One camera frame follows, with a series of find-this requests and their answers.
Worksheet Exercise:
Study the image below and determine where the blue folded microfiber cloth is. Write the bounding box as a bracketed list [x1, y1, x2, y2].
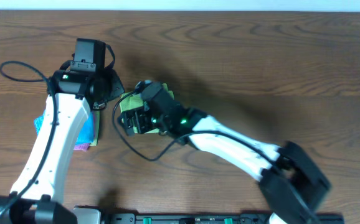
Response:
[34, 114, 95, 146]

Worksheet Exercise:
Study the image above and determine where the purple folded microfiber cloth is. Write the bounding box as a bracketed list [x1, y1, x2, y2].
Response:
[74, 143, 90, 151]

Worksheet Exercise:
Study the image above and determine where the green folded cloth in stack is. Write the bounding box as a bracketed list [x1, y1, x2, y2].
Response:
[90, 111, 100, 147]

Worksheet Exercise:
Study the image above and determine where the green microfiber cloth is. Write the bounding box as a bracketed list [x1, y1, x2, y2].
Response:
[118, 94, 159, 136]

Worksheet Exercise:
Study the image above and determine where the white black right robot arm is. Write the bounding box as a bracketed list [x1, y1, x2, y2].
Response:
[113, 106, 331, 223]

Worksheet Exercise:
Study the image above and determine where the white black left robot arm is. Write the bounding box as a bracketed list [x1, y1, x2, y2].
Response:
[0, 68, 124, 223]

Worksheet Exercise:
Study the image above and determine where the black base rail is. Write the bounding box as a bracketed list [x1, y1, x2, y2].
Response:
[73, 205, 345, 224]

